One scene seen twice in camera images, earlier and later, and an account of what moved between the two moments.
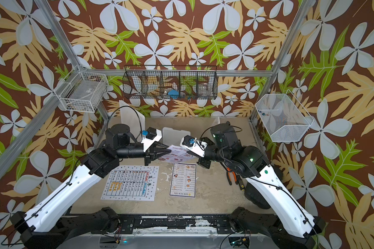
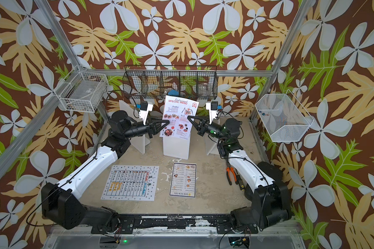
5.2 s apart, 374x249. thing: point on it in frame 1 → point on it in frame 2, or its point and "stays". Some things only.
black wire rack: [170, 82] stays
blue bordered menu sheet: [183, 180] stays
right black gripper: [204, 163] → [201, 130]
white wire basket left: [82, 90] stays
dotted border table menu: [131, 183] stays
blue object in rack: [174, 93] stays
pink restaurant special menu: [178, 154] → [176, 111]
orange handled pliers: [229, 176] stays
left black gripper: [151, 152] → [151, 127]
